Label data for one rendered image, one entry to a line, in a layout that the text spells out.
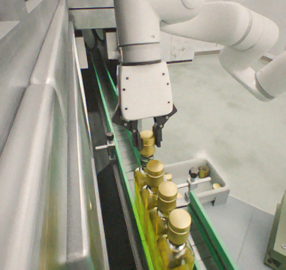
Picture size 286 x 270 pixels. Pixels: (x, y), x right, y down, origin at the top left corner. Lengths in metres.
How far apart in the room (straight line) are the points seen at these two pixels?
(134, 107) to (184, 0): 0.19
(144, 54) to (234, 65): 0.30
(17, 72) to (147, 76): 0.26
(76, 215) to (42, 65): 0.13
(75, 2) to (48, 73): 1.03
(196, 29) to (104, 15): 0.76
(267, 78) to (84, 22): 0.90
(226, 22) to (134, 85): 0.24
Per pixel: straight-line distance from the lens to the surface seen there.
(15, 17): 0.23
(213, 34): 0.53
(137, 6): 0.38
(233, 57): 0.61
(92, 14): 1.24
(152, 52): 0.39
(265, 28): 0.58
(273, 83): 0.64
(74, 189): 0.19
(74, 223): 0.17
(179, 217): 0.36
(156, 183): 0.44
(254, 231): 0.90
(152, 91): 0.40
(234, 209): 0.93
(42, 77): 0.20
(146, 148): 0.45
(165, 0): 0.40
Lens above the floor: 1.46
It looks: 35 degrees down
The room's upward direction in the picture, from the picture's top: straight up
